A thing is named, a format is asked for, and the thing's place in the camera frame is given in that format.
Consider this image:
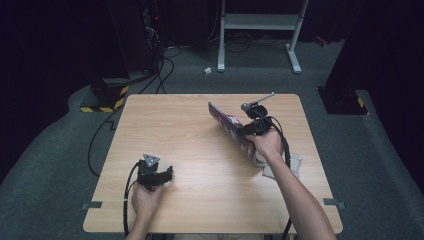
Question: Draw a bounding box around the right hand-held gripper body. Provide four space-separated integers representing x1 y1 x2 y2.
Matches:
245 92 277 136

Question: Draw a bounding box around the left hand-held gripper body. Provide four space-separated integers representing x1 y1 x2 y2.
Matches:
135 153 168 193

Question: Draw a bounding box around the science fiction magazine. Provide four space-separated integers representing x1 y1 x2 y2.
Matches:
207 101 268 168

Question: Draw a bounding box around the white textured cleaning cloth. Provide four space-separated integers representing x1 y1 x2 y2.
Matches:
261 151 303 180

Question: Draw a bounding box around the person's right hand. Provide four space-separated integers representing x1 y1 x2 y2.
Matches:
245 128 285 165

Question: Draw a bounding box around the person's left hand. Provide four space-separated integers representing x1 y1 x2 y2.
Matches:
131 182 166 222

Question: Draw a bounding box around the grey tape mark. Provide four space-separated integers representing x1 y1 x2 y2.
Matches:
322 197 346 210
81 200 104 211

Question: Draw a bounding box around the black yellow striped stand base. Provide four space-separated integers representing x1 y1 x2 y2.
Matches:
79 78 130 114

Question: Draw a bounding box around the white metal stand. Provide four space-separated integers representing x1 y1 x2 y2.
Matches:
217 0 310 75

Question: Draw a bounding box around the dark equipment rack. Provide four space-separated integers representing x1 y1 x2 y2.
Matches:
141 0 166 75

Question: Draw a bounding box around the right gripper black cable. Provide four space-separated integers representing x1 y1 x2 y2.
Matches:
265 114 294 240

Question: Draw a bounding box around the black floor cable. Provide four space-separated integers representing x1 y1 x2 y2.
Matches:
87 46 177 178

